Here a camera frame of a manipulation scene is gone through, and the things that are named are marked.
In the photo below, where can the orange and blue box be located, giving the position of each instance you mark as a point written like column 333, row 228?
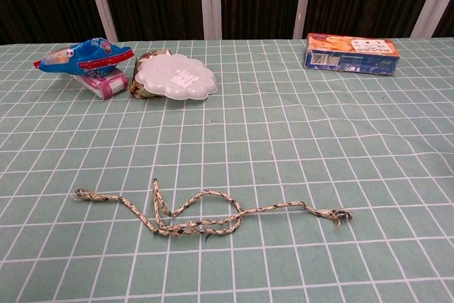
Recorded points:
column 351, row 55

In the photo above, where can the white scalloped plastic lid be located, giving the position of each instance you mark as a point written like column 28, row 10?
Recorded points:
column 170, row 75

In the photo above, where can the green checked tablecloth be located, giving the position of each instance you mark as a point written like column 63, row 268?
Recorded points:
column 269, row 147

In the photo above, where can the blue snack bag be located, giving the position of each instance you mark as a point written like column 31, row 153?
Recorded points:
column 82, row 56

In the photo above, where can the gold patterned wrapped package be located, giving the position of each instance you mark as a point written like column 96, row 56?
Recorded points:
column 139, row 88

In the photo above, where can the pink and white packet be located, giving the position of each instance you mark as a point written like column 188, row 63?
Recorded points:
column 106, row 84

